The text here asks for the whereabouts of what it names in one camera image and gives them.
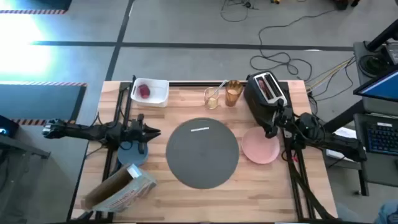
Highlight clear drinking glass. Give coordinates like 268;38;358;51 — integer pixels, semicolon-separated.
203;86;220;110

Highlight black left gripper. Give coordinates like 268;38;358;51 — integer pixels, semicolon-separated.
124;113;162;156

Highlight round grey woven placemat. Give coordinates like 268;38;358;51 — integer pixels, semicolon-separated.
165;117;240;190

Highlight grey workstation desk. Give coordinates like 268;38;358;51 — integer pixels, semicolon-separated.
323;40;398;197

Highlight black toaster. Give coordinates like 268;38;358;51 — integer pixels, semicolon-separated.
243;71;289;131

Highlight tangled black floor cable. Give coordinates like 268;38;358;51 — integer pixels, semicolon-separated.
220;0;259;23

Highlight amber faceted tumbler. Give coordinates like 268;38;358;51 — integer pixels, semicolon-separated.
224;80;244;108

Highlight toast slice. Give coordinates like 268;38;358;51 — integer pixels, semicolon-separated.
257;79;269;95

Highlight coiled black cable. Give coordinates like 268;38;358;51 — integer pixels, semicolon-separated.
357;54;389;78

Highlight pink plate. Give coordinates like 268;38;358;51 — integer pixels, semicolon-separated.
241;126;280;165

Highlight long black floor cable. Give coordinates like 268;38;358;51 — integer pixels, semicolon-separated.
249;8;338;82

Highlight black device with blue light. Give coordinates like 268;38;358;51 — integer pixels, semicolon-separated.
0;114;20;139

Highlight black monitor pole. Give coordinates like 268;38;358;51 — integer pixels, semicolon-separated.
366;18;398;52

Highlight person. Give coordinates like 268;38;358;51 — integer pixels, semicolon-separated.
374;200;398;224

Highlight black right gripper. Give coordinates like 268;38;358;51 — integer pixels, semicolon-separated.
266;107;295;139

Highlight computer monitor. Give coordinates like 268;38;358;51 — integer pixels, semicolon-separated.
353;67;398;103

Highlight light blue cereal box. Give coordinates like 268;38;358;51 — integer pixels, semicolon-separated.
82;163;158;214

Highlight white plastic basket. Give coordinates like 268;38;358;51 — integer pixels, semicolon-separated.
130;77;170;108

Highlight white paper sheet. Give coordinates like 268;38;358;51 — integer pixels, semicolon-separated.
325;126;359;163

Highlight black backlit keyboard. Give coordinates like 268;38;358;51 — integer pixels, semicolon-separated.
366;121;398;156

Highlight yellow cable bundle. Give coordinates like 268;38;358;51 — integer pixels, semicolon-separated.
306;57;356;93

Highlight blue bowl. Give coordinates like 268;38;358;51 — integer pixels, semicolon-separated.
117;140;149;167

